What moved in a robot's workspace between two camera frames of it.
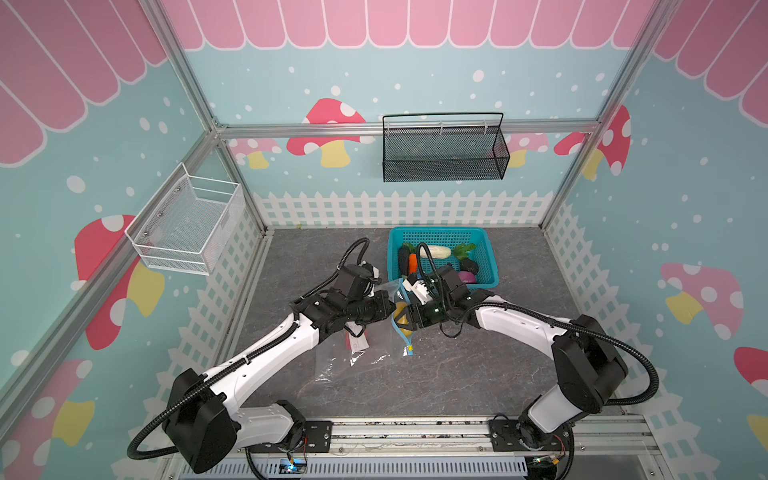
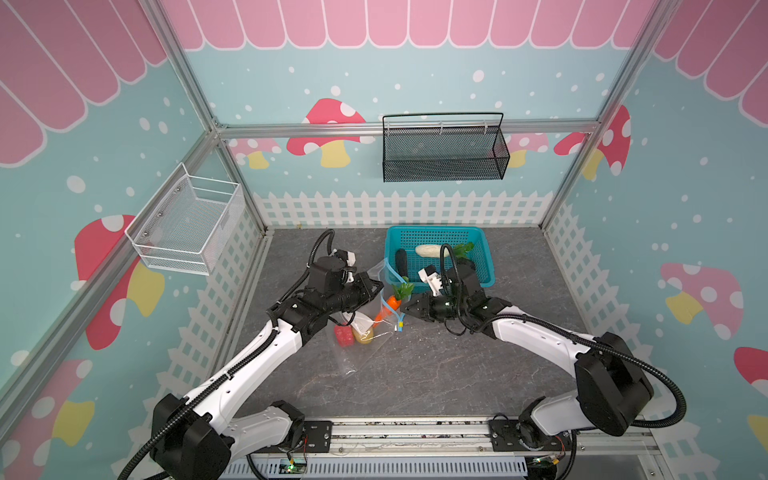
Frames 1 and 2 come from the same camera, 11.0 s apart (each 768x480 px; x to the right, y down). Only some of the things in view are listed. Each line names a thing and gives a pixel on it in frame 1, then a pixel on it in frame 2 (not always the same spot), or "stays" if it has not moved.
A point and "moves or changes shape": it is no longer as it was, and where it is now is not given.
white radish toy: (436, 252) stays
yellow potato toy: (403, 321) to (366, 338)
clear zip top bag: (358, 348) moves or changes shape
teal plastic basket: (420, 250) stays
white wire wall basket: (183, 224) stays
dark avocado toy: (466, 264) stays
